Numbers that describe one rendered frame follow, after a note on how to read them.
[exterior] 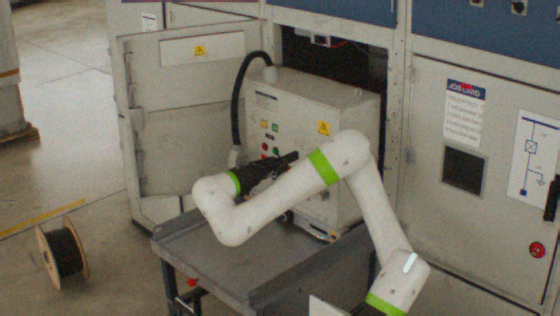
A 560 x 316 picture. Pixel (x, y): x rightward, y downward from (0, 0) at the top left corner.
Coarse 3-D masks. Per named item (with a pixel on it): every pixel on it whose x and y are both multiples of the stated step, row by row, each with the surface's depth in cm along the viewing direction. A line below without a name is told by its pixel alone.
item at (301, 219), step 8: (256, 192) 255; (296, 216) 240; (304, 216) 237; (296, 224) 242; (304, 224) 238; (312, 224) 235; (320, 224) 231; (320, 232) 233; (336, 232) 226; (344, 232) 226
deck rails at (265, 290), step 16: (160, 224) 236; (176, 224) 241; (192, 224) 247; (160, 240) 237; (336, 240) 222; (352, 240) 230; (320, 256) 218; (336, 256) 225; (288, 272) 208; (304, 272) 215; (256, 288) 199; (272, 288) 205; (256, 304) 201
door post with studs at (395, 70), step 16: (400, 0) 198; (400, 16) 201; (400, 32) 203; (400, 48) 205; (400, 64) 208; (400, 80) 210; (400, 96) 212; (400, 112) 215; (400, 128) 217; (384, 160) 228; (384, 176) 231
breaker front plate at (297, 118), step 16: (288, 96) 223; (256, 112) 240; (272, 112) 233; (288, 112) 226; (304, 112) 220; (320, 112) 214; (336, 112) 208; (256, 128) 243; (272, 128) 236; (288, 128) 229; (304, 128) 222; (336, 128) 210; (256, 144) 246; (272, 144) 239; (288, 144) 232; (304, 144) 225; (256, 160) 249; (320, 192) 227; (336, 192) 221; (304, 208) 237; (320, 208) 230; (336, 208) 223; (336, 224) 226
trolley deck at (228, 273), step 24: (192, 240) 237; (216, 240) 237; (264, 240) 236; (288, 240) 236; (312, 240) 235; (192, 264) 223; (216, 264) 222; (240, 264) 222; (264, 264) 222; (288, 264) 221; (336, 264) 221; (216, 288) 212; (240, 288) 209; (288, 288) 209; (312, 288) 216; (240, 312) 205; (264, 312) 201
